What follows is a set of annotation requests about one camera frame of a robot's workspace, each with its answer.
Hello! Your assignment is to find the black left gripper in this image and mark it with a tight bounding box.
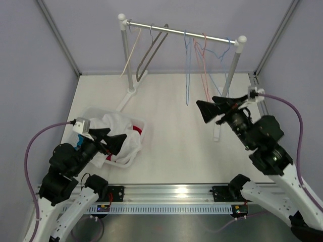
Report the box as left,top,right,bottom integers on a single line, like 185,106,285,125
71,128,127,176

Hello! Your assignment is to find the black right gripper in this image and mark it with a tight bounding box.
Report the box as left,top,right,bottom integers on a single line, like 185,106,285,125
197,94,257,150

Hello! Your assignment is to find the white t shirt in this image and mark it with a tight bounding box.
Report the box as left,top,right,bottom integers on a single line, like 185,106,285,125
90,112,144,168

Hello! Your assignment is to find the red t shirt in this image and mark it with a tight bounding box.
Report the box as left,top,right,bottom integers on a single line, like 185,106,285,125
105,125,142,165

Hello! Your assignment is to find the light blue red-shirt hanger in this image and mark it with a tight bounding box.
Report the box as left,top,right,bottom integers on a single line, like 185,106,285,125
197,43,230,94

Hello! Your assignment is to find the pink hanger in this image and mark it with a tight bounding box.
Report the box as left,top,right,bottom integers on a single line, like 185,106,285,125
193,33,210,101

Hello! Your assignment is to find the light blue white-shirt hanger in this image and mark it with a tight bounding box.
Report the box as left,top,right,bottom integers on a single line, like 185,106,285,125
184,30,192,106

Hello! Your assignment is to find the blue t shirt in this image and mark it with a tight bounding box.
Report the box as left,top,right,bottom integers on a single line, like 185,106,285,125
75,134,84,150

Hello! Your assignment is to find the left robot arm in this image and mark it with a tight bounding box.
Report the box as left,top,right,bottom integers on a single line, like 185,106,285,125
24,128,127,241

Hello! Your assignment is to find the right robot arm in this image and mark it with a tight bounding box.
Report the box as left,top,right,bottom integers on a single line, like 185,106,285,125
196,91,322,241

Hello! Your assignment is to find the grey empty hanger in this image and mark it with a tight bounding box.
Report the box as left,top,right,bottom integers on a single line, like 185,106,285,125
136,23,169,83

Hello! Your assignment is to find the cream empty hanger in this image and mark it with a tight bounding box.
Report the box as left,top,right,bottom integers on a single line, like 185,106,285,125
119,19,141,78

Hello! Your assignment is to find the white plastic laundry basket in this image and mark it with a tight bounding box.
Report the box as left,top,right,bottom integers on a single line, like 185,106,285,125
79,106,146,168

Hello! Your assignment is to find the white metal clothes rack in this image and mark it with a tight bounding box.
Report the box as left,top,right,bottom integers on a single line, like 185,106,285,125
117,13,247,142

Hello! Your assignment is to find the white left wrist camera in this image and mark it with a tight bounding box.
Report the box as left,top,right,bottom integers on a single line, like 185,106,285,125
72,117,91,139

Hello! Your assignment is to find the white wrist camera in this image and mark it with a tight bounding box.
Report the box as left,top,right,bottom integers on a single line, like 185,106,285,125
72,117,91,139
247,86,265,103

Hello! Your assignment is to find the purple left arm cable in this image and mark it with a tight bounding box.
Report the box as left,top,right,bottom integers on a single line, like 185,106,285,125
25,121,76,242

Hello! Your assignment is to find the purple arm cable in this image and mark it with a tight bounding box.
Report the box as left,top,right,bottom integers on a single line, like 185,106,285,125
257,93,323,212
25,121,76,242

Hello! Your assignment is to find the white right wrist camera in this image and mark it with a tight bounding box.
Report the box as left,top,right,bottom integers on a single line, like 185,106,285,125
247,86,265,103

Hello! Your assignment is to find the white slotted cable duct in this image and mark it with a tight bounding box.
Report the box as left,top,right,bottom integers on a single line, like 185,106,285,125
84,204,249,215

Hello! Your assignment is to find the aluminium rail frame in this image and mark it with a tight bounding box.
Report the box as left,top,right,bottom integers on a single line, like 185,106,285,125
32,183,296,205

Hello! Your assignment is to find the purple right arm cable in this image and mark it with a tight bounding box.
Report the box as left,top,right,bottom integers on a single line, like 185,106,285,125
257,93,323,212

